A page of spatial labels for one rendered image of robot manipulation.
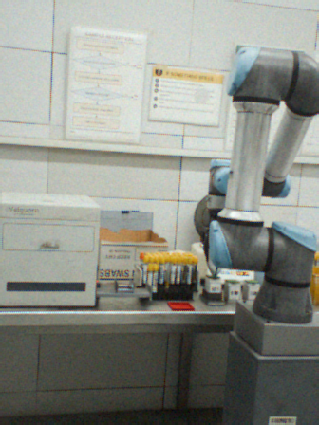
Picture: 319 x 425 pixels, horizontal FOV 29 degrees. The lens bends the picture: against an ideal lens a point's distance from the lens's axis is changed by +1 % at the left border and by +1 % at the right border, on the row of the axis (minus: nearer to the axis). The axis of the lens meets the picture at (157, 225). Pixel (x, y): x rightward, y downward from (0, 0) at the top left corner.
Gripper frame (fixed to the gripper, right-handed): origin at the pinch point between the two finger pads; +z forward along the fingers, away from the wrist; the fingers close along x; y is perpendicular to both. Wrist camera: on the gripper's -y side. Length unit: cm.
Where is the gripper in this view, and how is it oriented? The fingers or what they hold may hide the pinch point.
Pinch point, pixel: (215, 272)
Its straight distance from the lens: 193.2
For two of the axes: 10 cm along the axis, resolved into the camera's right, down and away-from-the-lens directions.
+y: -2.4, -1.5, 9.6
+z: -0.7, 9.9, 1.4
